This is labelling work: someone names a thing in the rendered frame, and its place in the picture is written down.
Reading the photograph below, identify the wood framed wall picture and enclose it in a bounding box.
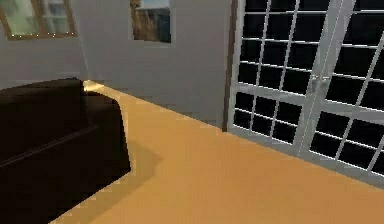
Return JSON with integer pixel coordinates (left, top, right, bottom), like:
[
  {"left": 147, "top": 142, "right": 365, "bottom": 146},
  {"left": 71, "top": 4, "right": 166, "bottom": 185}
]
[{"left": 0, "top": 0, "right": 79, "bottom": 41}]

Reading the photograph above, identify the white glazed double door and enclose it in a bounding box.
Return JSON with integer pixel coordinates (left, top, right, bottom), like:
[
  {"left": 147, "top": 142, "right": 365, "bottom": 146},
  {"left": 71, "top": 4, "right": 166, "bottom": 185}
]
[{"left": 227, "top": 0, "right": 384, "bottom": 190}]

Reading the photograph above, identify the white framed wall picture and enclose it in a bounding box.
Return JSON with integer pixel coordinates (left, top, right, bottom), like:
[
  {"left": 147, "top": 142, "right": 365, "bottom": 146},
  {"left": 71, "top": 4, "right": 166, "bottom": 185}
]
[{"left": 129, "top": 0, "right": 176, "bottom": 45}]

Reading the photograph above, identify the dark brown sofa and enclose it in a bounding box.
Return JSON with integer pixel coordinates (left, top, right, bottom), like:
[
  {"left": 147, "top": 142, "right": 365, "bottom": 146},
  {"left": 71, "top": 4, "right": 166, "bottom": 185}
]
[{"left": 0, "top": 77, "right": 132, "bottom": 224}]

